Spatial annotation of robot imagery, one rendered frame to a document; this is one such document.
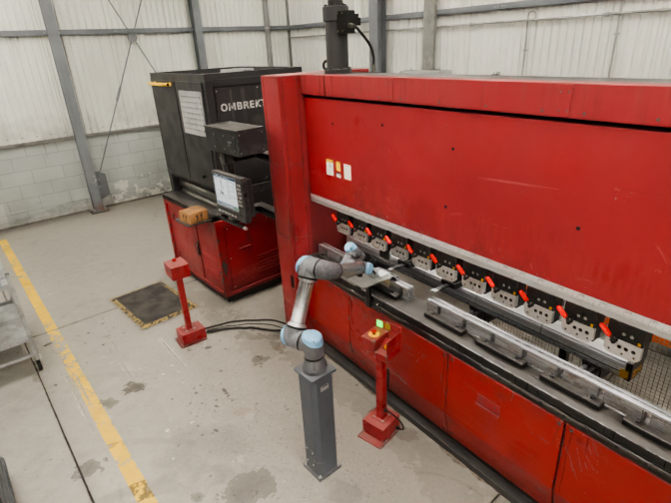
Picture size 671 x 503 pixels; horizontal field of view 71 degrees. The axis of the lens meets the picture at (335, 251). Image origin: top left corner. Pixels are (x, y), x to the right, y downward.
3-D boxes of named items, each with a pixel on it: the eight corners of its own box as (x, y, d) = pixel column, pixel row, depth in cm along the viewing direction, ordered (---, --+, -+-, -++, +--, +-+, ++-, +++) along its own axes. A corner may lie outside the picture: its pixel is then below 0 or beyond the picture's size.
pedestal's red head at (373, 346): (360, 351, 305) (360, 327, 297) (375, 340, 316) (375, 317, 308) (386, 363, 292) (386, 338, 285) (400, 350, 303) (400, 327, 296)
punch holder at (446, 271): (434, 274, 287) (436, 250, 280) (444, 270, 291) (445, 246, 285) (454, 282, 276) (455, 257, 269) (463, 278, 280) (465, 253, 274)
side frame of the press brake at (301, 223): (287, 335, 443) (260, 75, 350) (357, 305, 488) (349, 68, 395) (301, 347, 424) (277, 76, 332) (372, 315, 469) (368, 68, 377)
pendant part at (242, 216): (217, 212, 397) (211, 170, 382) (230, 209, 404) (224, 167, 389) (246, 224, 366) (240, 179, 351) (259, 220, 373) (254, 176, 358)
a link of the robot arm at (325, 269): (332, 263, 258) (375, 259, 298) (316, 259, 264) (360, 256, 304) (329, 284, 259) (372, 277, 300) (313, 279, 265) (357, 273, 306)
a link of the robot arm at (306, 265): (296, 352, 265) (317, 257, 264) (276, 344, 273) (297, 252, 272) (308, 350, 275) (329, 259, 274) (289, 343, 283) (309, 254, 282)
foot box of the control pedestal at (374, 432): (356, 436, 326) (355, 422, 321) (377, 415, 343) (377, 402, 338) (380, 450, 314) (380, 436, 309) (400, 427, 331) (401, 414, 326)
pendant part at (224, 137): (218, 225, 409) (202, 125, 375) (242, 217, 424) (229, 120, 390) (249, 240, 374) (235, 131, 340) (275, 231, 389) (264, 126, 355)
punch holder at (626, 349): (602, 348, 212) (609, 317, 206) (611, 341, 217) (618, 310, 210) (638, 364, 201) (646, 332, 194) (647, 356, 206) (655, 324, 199)
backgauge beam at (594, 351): (345, 248, 406) (345, 236, 402) (358, 243, 414) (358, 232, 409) (628, 382, 234) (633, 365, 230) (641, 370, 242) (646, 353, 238)
